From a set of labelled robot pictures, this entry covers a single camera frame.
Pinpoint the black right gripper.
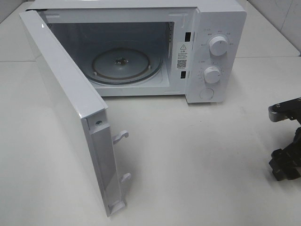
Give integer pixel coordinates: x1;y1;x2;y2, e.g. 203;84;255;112
269;127;301;181

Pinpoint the round white door button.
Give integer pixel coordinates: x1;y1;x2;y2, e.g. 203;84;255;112
200;88;214;100

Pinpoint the white microwave door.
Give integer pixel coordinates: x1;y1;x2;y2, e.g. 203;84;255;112
20;10;131;216

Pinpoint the white lower timer knob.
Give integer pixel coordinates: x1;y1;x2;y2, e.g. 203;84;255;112
204;66;222;84

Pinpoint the white upper power knob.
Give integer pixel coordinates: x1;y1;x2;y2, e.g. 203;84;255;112
209;35;229;57

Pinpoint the white warning label sticker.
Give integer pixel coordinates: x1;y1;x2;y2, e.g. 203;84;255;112
176;42;188;70

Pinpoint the white microwave oven body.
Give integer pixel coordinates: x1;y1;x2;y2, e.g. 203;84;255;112
25;0;246;103

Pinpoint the glass microwave turntable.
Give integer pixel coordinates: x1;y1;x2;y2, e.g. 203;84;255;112
84;48;163;85

